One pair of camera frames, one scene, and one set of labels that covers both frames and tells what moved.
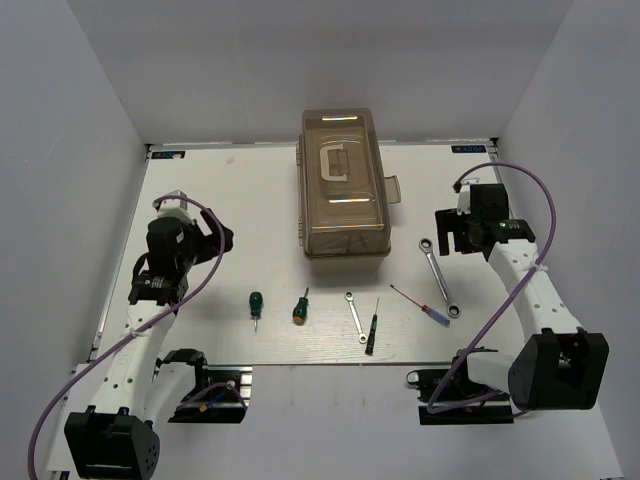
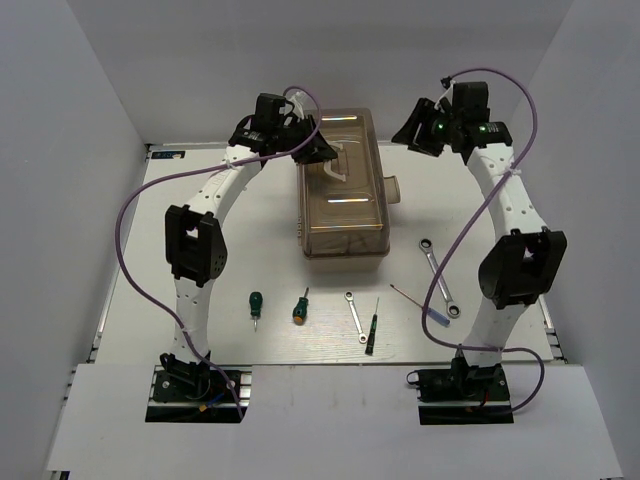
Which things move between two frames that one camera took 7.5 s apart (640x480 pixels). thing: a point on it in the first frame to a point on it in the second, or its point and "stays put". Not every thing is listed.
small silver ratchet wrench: x=348 y=296 stays put
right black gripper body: x=461 y=226 to x=434 y=131
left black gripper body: x=199 y=247 to x=299 y=132
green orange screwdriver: x=300 y=310 stays put
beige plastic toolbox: x=343 y=192 stays put
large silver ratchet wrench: x=426 y=245 stays put
